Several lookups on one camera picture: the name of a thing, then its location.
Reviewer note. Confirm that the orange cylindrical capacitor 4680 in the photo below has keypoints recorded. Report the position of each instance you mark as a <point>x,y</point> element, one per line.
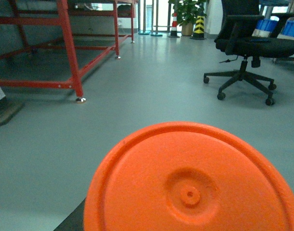
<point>185,176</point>

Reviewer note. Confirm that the far red white cone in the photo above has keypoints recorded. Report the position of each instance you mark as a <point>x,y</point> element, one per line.
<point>173,32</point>

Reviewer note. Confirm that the yellow black striped cone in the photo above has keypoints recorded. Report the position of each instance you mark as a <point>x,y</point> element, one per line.
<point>199,29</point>

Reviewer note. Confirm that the potted green plant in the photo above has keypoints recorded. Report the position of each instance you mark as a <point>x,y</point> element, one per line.
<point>187,13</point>

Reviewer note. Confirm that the black office chair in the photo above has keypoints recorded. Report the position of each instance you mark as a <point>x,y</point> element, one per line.
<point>240,18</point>

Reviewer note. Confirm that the red white traffic cone left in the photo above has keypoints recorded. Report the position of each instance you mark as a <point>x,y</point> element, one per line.
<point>8,108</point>

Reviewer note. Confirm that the steel shelf with blue bins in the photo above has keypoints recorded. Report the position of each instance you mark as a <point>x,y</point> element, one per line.
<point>278,18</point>

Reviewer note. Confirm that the red metal table frame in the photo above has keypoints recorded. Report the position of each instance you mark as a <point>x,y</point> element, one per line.
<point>61,17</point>

